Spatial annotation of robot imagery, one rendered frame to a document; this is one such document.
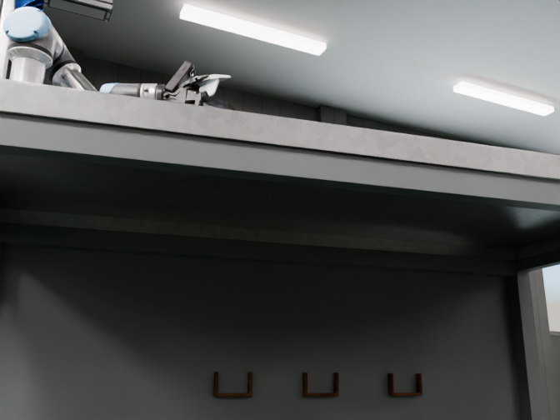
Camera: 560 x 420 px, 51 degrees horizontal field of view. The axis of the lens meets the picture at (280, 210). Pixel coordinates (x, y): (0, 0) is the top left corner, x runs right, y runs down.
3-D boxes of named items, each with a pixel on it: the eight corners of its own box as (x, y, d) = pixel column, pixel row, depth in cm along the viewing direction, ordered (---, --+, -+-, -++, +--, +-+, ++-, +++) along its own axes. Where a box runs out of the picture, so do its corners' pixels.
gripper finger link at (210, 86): (230, 92, 149) (203, 104, 154) (231, 73, 151) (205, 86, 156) (222, 87, 147) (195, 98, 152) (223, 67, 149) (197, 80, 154)
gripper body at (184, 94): (204, 122, 158) (160, 121, 158) (207, 95, 162) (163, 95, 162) (201, 106, 151) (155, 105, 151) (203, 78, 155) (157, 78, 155)
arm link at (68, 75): (32, 67, 180) (129, 177, 170) (16, 47, 169) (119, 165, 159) (62, 44, 182) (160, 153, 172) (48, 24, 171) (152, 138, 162)
